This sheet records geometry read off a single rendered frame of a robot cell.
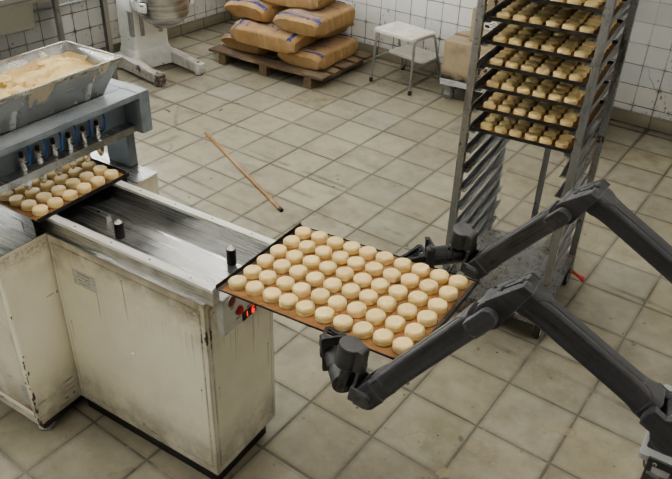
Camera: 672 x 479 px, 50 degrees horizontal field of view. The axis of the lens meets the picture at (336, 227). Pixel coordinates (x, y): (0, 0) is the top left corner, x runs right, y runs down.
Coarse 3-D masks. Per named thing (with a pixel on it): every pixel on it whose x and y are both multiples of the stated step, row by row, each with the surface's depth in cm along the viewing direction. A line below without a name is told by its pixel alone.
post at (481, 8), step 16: (480, 0) 266; (480, 16) 269; (480, 32) 271; (480, 48) 277; (464, 112) 290; (464, 128) 293; (464, 144) 296; (464, 160) 302; (448, 224) 318; (448, 240) 322
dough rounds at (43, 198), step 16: (80, 160) 268; (48, 176) 257; (64, 176) 257; (80, 176) 257; (96, 176) 258; (112, 176) 259; (16, 192) 249; (32, 192) 247; (48, 192) 247; (64, 192) 247; (80, 192) 250; (16, 208) 241; (32, 208) 238; (48, 208) 242
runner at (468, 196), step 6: (504, 150) 358; (498, 156) 351; (504, 156) 356; (492, 162) 344; (498, 162) 350; (492, 168) 345; (486, 174) 339; (492, 174) 340; (480, 180) 333; (486, 180) 334; (474, 186) 327; (480, 186) 329; (468, 192) 321; (474, 192) 324; (462, 198) 315; (468, 198) 319; (462, 204) 315
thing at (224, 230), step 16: (112, 192) 262; (128, 192) 256; (144, 192) 253; (144, 208) 255; (160, 208) 250; (176, 208) 245; (192, 208) 245; (192, 224) 245; (208, 224) 240; (224, 224) 237; (224, 240) 239; (240, 240) 235; (256, 240) 231; (272, 240) 230
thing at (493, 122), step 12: (492, 120) 298; (504, 120) 298; (516, 120) 304; (504, 132) 291; (516, 132) 288; (528, 132) 289; (540, 132) 290; (552, 132) 289; (564, 132) 290; (552, 144) 285; (564, 144) 280
